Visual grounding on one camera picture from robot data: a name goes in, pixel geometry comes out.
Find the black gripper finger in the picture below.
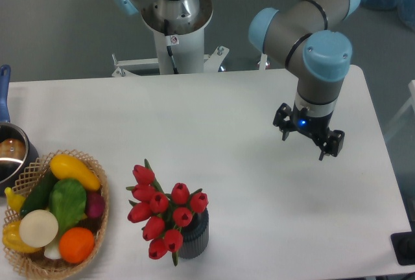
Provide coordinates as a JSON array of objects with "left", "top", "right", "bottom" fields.
[
  {"left": 273, "top": 103, "right": 292, "bottom": 141},
  {"left": 316, "top": 130, "right": 345, "bottom": 161}
]

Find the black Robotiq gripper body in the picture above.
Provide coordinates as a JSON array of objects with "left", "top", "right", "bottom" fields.
[{"left": 290, "top": 106, "right": 332, "bottom": 144}]

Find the red tulip bouquet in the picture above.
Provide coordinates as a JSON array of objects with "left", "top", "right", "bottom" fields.
[{"left": 126, "top": 160, "right": 209, "bottom": 266}]

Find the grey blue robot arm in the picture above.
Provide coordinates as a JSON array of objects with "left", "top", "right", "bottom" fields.
[{"left": 113, "top": 0, "right": 361, "bottom": 157}]

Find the dark grey ribbed vase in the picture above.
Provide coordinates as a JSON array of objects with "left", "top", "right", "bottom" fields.
[{"left": 178, "top": 209, "right": 209, "bottom": 259}]

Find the black device at edge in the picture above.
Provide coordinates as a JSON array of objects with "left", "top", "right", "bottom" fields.
[{"left": 390, "top": 231, "right": 414, "bottom": 266}]

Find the purple red onion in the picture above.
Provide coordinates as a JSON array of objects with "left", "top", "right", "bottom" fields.
[{"left": 85, "top": 192, "right": 106, "bottom": 218}]

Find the yellow squash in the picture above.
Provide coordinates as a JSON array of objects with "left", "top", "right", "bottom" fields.
[{"left": 49, "top": 154, "right": 101, "bottom": 191}]

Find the green lettuce leaf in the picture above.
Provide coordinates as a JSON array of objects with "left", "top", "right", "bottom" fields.
[{"left": 49, "top": 178, "right": 87, "bottom": 238}]

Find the orange fruit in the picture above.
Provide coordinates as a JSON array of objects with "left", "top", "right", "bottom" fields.
[{"left": 58, "top": 227, "right": 95, "bottom": 264}]

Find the dark green cucumber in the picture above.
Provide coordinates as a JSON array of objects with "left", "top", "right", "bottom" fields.
[{"left": 19, "top": 171, "right": 58, "bottom": 217}]

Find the woven wicker basket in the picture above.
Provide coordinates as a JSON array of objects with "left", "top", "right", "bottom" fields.
[{"left": 4, "top": 150, "right": 110, "bottom": 279}]

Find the yellow bell pepper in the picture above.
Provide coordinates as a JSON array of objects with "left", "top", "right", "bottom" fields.
[{"left": 3, "top": 220, "right": 41, "bottom": 253}]

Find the white frame at right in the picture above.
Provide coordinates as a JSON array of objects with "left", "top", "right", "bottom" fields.
[{"left": 383, "top": 80, "right": 414, "bottom": 143}]

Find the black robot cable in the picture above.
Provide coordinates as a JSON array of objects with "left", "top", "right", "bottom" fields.
[{"left": 163, "top": 19, "right": 180, "bottom": 75}]

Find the blue handled saucepan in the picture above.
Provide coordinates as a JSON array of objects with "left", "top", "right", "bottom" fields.
[{"left": 1, "top": 64, "right": 38, "bottom": 197}]

